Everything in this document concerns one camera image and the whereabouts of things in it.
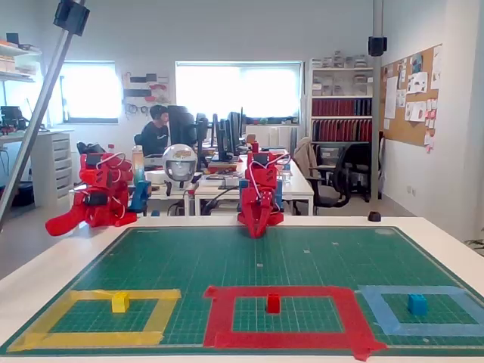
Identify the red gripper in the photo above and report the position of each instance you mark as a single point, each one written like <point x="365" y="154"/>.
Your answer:
<point x="257" y="212"/>

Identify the red toy brick cube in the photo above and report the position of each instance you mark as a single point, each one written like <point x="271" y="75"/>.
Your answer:
<point x="273" y="303"/>

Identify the idle red robot arm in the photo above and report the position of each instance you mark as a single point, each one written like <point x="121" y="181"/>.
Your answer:
<point x="98" y="211"/>

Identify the red robot arm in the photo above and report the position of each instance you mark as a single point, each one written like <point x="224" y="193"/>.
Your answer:
<point x="266" y="177"/>

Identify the red tape square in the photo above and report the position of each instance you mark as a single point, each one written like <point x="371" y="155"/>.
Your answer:
<point x="219" y="321"/>

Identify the blue tape square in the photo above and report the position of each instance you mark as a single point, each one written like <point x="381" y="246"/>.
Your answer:
<point x="380" y="312"/>

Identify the yellow toy brick cube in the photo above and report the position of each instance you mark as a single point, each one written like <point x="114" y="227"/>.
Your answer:
<point x="120" y="302"/>

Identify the blue toy brick cube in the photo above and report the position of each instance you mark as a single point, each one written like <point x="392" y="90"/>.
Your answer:
<point x="417" y="304"/>

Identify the yellow tape square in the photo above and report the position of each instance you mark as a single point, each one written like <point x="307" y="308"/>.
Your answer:
<point x="94" y="338"/>

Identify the blue table clamp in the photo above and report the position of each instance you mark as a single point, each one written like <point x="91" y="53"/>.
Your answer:
<point x="140" y="196"/>
<point x="278" y="194"/>

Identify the green cutting mat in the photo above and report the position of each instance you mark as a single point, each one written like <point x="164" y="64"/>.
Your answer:
<point x="264" y="257"/>

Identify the white office desk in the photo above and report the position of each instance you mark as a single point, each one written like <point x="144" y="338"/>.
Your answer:
<point x="298" y="187"/>

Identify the office chair with jacket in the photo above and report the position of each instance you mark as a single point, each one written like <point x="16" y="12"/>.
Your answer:
<point x="304" y="159"/>

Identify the black computer monitor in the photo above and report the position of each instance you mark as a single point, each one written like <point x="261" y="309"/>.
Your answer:
<point x="181" y="128"/>
<point x="223" y="138"/>
<point x="235" y="128"/>

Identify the black office chair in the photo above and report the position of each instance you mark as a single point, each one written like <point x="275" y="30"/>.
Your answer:
<point x="340" y="177"/>

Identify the white helmet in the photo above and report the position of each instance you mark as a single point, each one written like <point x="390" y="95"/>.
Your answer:
<point x="177" y="159"/>

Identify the wide bright window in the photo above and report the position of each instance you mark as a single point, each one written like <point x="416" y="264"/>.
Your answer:
<point x="238" y="90"/>

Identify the bottle with coloured gradient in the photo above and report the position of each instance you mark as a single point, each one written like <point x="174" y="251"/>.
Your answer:
<point x="138" y="164"/>

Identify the seated person dark shirt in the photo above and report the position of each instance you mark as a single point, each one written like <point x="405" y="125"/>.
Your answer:
<point x="153" y="138"/>

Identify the white shelf unit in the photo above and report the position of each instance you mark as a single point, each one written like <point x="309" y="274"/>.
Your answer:
<point x="340" y="90"/>

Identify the grey vertical column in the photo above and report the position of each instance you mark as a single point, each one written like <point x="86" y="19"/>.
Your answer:
<point x="377" y="113"/>

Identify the cork pin board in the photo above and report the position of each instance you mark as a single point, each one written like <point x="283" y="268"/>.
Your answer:
<point x="412" y="126"/>

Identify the black box on column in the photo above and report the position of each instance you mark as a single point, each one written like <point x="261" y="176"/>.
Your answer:
<point x="377" y="46"/>

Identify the small bright window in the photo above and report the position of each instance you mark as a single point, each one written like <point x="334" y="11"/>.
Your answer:
<point x="90" y="90"/>

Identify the white drawer cabinet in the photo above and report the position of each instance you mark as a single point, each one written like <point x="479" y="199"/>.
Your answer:
<point x="53" y="166"/>

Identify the wall tool board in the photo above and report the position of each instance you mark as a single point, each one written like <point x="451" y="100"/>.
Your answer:
<point x="145" y="92"/>

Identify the slanted aluminium camera pole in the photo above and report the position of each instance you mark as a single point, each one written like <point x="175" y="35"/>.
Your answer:
<point x="38" y="109"/>

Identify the black camera mount box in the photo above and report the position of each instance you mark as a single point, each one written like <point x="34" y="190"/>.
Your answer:
<point x="71" y="17"/>

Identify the white wall shelf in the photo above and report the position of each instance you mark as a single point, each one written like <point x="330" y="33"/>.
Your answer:
<point x="19" y="64"/>

